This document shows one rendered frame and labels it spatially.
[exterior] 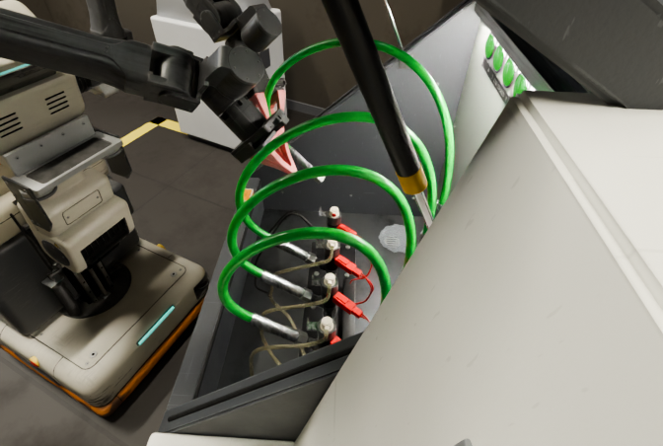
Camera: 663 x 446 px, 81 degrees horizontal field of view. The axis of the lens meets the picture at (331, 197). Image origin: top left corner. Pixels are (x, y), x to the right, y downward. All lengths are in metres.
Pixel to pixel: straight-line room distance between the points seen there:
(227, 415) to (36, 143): 0.84
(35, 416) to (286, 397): 1.59
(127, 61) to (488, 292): 0.55
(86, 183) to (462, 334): 1.25
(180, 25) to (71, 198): 1.59
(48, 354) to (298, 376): 1.38
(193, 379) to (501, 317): 0.65
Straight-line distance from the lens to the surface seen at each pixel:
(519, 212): 0.20
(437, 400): 0.24
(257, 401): 0.58
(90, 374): 1.69
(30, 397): 2.11
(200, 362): 0.80
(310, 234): 0.44
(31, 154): 1.21
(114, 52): 0.64
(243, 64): 0.60
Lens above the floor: 1.64
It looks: 41 degrees down
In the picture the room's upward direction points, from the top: 2 degrees clockwise
